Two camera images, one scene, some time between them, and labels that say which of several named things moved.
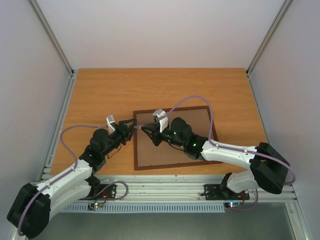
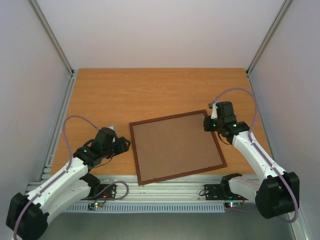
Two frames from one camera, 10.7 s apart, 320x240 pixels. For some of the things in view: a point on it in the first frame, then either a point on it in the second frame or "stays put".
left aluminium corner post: (52, 37) stays put
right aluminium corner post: (267, 39) stays put
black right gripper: (155, 133) -> (208, 123)
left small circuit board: (96, 205) stays put
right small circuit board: (232, 204) stays put
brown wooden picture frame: (151, 167) -> (140, 182)
